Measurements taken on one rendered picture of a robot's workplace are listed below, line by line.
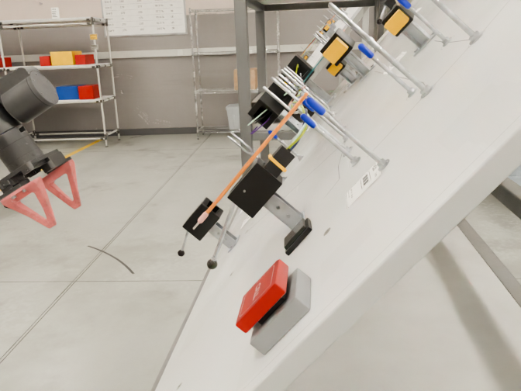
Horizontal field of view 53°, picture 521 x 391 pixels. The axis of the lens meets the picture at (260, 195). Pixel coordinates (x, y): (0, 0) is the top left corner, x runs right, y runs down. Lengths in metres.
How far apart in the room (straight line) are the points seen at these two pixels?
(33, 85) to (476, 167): 0.65
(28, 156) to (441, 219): 0.67
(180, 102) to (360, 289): 7.94
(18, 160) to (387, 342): 0.66
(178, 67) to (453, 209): 7.93
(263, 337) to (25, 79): 0.57
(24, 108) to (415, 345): 0.73
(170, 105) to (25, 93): 7.48
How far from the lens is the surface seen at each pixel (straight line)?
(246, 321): 0.42
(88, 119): 8.73
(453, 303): 1.10
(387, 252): 0.37
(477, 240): 1.44
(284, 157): 0.62
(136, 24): 8.35
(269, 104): 1.30
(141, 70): 8.37
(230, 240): 1.00
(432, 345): 0.96
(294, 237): 0.58
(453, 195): 0.35
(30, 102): 0.86
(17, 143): 0.88
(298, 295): 0.41
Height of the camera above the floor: 1.30
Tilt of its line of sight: 16 degrees down
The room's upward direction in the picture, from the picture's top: 2 degrees counter-clockwise
